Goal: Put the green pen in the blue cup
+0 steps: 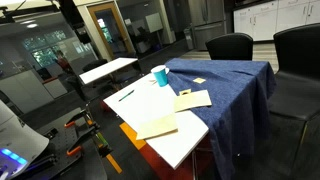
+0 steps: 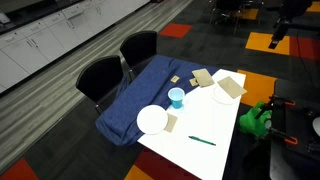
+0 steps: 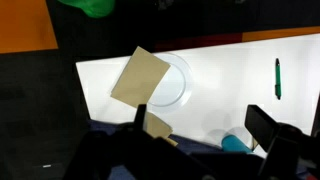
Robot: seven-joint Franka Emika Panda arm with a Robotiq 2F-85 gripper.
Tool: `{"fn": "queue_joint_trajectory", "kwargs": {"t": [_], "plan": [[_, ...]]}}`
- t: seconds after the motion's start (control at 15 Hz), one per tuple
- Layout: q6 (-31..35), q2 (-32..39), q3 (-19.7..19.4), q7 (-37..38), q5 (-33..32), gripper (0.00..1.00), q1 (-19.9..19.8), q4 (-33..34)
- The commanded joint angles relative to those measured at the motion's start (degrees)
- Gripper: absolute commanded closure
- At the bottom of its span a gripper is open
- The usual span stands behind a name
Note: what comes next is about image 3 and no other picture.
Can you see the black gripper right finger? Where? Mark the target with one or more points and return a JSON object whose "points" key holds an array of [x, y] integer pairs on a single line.
{"points": [[261, 128]]}

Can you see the blue table cloth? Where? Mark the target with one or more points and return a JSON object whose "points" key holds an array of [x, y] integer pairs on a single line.
{"points": [[196, 145]]}

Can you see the green pen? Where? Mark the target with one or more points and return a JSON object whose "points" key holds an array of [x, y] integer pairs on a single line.
{"points": [[277, 78]]}

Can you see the small tan paper square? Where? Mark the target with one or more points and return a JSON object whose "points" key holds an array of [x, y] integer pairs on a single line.
{"points": [[172, 141]]}

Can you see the blue paper cup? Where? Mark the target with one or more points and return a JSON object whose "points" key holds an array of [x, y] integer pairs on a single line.
{"points": [[235, 145]]}

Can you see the green cloth bag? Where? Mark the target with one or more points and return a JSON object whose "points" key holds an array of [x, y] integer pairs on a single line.
{"points": [[90, 6]]}

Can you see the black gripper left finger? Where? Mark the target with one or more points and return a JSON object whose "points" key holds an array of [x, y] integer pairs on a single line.
{"points": [[140, 117]]}

